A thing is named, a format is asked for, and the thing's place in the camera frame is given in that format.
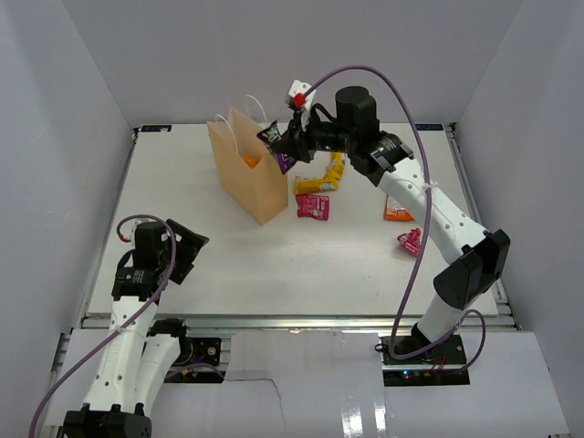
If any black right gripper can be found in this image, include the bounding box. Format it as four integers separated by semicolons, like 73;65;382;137
273;106;356;164

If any dark purple candy packet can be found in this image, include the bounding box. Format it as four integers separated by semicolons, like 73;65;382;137
256;121;297;175

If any large orange mango snack bag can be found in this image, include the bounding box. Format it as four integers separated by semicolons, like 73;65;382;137
243;156;259;169

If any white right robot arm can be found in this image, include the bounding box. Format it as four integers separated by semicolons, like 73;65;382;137
258;80;510;364

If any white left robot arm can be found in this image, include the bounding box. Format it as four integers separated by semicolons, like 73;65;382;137
62;215;209;437

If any brown paper bag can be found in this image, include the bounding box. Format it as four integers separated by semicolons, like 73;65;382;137
206;107;288;225

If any yellow snack bar upper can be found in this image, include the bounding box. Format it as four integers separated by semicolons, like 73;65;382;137
326;152;345;181

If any yellow snack bar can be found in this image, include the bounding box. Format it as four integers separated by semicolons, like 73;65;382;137
326;152;345;181
294;172;340;195

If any yellow snack bar lower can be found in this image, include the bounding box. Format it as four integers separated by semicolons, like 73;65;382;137
294;172;340;195

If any pink square snack packet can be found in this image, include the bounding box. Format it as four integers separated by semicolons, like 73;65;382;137
296;193;330;221

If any orange snack packet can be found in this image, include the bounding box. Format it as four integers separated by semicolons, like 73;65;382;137
383;195;414;222

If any small red triangular snack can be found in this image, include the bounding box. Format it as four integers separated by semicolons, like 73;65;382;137
397;228;422;257

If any white front cover sheet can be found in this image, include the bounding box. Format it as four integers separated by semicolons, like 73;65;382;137
43;328;571;438

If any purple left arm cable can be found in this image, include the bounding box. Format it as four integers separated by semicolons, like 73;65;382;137
27;214;227;438

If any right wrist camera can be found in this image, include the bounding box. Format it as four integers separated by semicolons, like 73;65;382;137
286;79;315;124

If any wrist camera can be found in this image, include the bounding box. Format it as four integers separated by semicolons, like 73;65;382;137
286;79;315;124
117;218;147;246

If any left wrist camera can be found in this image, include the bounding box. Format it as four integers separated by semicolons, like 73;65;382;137
117;218;147;246

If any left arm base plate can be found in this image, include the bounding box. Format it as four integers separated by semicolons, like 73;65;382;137
165;338;224;384

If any aluminium front rail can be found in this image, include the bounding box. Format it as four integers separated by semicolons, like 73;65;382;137
80;314;516;330

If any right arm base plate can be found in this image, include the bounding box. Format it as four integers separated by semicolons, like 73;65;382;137
374;335;470;388

